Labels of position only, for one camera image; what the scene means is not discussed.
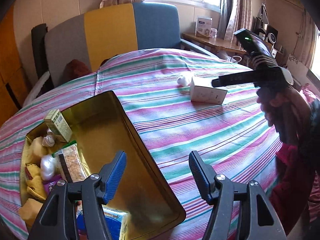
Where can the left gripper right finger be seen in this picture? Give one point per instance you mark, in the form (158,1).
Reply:
(257,217)

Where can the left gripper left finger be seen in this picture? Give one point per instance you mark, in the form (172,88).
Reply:
(57,216)

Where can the purple triangular snack packet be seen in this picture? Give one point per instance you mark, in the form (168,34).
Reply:
(49,184)

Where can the yellow towel with red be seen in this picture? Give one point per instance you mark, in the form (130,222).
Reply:
(34,182)

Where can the white plastic bag ball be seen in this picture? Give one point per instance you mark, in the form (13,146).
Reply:
(48,167)

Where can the blue tissue pack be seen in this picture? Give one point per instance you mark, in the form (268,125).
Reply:
(116,220)

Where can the green cracker packet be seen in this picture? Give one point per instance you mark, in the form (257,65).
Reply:
(69,164)

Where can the white cardboard box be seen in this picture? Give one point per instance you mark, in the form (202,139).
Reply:
(201,90)

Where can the green medicine box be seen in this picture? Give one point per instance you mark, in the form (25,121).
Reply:
(58,125)

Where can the cream knotted sock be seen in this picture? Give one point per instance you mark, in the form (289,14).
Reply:
(49,139)

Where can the person right hand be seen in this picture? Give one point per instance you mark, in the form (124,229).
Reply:
(288,111)

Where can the wooden side shelf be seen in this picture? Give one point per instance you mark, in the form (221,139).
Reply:
(216,44)

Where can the white box on shelf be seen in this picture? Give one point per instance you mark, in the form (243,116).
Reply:
(203,26)

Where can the gold tin box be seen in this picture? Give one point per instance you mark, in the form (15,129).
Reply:
(122,175)

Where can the striped bed sheet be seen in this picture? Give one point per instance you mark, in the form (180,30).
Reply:
(234,137)

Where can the orange wooden wardrobe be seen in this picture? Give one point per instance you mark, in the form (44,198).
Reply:
(15,85)

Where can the dark red pillow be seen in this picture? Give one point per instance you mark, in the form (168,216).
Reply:
(75,69)

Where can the tricolour headboard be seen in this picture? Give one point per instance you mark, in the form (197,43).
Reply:
(101,34)

